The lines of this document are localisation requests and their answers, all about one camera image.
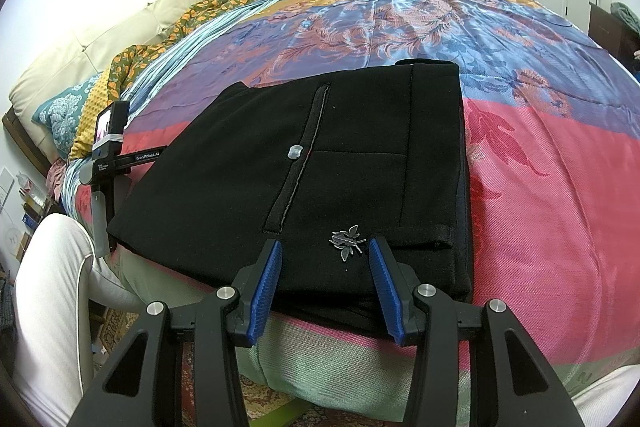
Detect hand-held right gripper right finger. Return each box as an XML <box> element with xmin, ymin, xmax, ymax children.
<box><xmin>367</xmin><ymin>236</ymin><xmax>586</xmax><ymax>427</ymax></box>

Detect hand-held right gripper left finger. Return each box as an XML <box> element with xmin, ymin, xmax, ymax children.
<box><xmin>67</xmin><ymin>238</ymin><xmax>284</xmax><ymax>427</ymax></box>

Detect black pants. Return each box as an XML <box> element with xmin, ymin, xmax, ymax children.
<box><xmin>106</xmin><ymin>59</ymin><xmax>475</xmax><ymax>340</ymax></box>

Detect person's left forearm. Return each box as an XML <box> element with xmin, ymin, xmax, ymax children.
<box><xmin>12</xmin><ymin>213</ymin><xmax>146</xmax><ymax>408</ymax></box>

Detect yellow dotted pillow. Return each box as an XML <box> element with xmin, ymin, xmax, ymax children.
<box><xmin>67</xmin><ymin>72</ymin><xmax>123</xmax><ymax>160</ymax></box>

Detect teal patterned pillow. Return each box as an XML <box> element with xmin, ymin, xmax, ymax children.
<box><xmin>32</xmin><ymin>72</ymin><xmax>108</xmax><ymax>158</ymax></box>

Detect pink cloth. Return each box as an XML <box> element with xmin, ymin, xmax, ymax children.
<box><xmin>47</xmin><ymin>159</ymin><xmax>76</xmax><ymax>198</ymax></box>

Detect light blue satin sheet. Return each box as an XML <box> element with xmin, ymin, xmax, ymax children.
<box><xmin>120</xmin><ymin>0</ymin><xmax>301</xmax><ymax>108</ymax></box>

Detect cream upholstered headboard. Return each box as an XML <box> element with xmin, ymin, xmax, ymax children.
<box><xmin>10</xmin><ymin>0</ymin><xmax>236</xmax><ymax>158</ymax></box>

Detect clear plastic bottle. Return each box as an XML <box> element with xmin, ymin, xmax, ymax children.
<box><xmin>17</xmin><ymin>173</ymin><xmax>48</xmax><ymax>202</ymax></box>

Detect patterned rug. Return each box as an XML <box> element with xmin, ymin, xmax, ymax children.
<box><xmin>95</xmin><ymin>307</ymin><xmax>301</xmax><ymax>427</ymax></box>

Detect orange floral sheet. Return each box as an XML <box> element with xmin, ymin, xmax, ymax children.
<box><xmin>109</xmin><ymin>0</ymin><xmax>268</xmax><ymax>98</ymax></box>

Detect colourful satin bedspread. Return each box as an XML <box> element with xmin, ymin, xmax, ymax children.
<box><xmin>60</xmin><ymin>0</ymin><xmax>640</xmax><ymax>408</ymax></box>

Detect person's white clothing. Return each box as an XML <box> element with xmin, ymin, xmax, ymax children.
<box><xmin>570</xmin><ymin>364</ymin><xmax>640</xmax><ymax>427</ymax></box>

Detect dark wooden cabinet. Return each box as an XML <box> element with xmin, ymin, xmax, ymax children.
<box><xmin>587</xmin><ymin>1</ymin><xmax>640</xmax><ymax>75</ymax></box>

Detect white wall socket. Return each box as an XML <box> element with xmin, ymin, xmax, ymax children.
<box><xmin>0</xmin><ymin>167</ymin><xmax>16</xmax><ymax>210</ymax></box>

